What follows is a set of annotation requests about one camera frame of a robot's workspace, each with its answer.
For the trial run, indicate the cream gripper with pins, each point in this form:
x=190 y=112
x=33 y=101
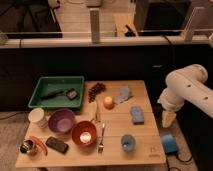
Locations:
x=168 y=118

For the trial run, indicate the red bowl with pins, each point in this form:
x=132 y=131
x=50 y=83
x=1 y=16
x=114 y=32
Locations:
x=84 y=133

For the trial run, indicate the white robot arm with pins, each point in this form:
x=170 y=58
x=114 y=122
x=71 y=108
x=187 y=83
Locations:
x=185 y=84

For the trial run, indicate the green plastic tray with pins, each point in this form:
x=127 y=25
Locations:
x=48 y=84

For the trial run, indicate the blue device on floor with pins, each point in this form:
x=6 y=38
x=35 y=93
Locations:
x=169 y=144

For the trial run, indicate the blue sponge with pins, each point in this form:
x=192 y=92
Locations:
x=137 y=115

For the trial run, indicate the small blue bowl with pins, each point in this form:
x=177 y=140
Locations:
x=128 y=142

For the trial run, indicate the light blue cloth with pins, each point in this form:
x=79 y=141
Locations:
x=125 y=94

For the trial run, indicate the wooden table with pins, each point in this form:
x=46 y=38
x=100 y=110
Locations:
x=118 y=122

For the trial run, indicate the orange fruit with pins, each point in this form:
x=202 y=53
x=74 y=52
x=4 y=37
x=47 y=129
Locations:
x=108 y=102

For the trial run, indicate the silver fork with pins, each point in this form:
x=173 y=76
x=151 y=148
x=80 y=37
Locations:
x=101 y=145

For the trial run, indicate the yellow green banana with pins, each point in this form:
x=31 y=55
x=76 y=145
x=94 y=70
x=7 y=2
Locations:
x=96 y=112

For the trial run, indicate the purple bowl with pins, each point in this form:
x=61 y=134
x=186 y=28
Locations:
x=61 y=121

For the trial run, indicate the black phone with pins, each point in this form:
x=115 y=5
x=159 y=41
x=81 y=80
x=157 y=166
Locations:
x=57 y=145

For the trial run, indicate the white paper cup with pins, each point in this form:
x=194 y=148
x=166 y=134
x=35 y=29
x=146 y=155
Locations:
x=37 y=117

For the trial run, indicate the small metal cup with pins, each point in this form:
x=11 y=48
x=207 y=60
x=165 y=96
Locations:
x=28 y=147

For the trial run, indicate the black handled brush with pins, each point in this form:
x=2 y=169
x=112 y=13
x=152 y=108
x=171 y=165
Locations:
x=70 y=94

